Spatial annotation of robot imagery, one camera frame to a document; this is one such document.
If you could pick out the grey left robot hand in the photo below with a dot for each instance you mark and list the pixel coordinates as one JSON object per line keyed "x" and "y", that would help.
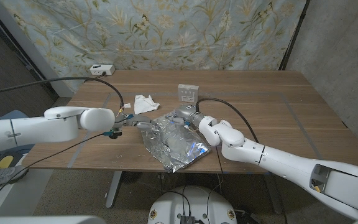
{"x": 140, "y": 122}

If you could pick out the black round object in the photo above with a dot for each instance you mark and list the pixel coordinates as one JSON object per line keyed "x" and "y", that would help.
{"x": 131, "y": 177}

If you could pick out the grey door frame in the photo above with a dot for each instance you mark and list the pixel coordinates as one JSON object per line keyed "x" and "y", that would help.
{"x": 26, "y": 43}

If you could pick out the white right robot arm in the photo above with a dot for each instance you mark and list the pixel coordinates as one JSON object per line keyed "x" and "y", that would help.
{"x": 291, "y": 165}

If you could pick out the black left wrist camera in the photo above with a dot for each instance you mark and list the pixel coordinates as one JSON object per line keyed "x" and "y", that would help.
{"x": 113, "y": 134}

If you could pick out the grey metal table leg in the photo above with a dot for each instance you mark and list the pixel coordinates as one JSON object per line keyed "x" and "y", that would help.
{"x": 272, "y": 194}
{"x": 113, "y": 189}

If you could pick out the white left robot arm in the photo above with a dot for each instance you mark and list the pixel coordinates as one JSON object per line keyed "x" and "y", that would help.
{"x": 42, "y": 127}

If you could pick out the white power strip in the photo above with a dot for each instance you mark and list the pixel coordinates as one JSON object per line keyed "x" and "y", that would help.
{"x": 102, "y": 69}

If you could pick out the crinkled aluminum foil sheet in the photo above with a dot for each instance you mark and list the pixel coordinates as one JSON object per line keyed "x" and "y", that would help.
{"x": 176, "y": 144}

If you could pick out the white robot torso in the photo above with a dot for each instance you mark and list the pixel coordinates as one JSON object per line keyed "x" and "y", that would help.
{"x": 197, "y": 202}

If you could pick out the floral printed backdrop cloth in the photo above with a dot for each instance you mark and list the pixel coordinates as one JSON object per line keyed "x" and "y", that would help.
{"x": 166, "y": 37}

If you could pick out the black backdrop stand pole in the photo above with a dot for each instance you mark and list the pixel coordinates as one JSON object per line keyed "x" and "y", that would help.
{"x": 294, "y": 35}

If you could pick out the small grey box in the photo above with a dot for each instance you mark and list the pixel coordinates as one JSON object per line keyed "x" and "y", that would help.
{"x": 187, "y": 93}

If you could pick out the crumpled white napkin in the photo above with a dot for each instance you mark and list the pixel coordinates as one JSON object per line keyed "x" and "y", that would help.
{"x": 145, "y": 105}

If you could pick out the small grey torso module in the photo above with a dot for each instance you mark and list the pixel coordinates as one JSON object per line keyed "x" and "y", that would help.
{"x": 187, "y": 220}

